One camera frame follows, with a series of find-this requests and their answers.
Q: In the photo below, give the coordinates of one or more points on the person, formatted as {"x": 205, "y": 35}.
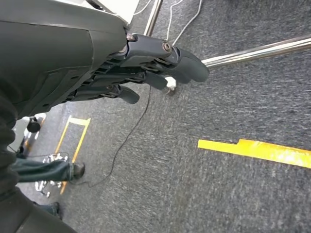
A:
{"x": 44, "y": 170}

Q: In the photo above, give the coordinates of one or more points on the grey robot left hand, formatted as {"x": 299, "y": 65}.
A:
{"x": 60, "y": 54}

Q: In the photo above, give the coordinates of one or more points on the yellow floor tape line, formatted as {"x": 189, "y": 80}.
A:
{"x": 262, "y": 151}

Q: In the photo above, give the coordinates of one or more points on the steel tube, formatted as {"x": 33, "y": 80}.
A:
{"x": 152, "y": 17}
{"x": 255, "y": 51}

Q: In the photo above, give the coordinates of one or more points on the chrome chair base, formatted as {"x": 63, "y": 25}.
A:
{"x": 52, "y": 158}

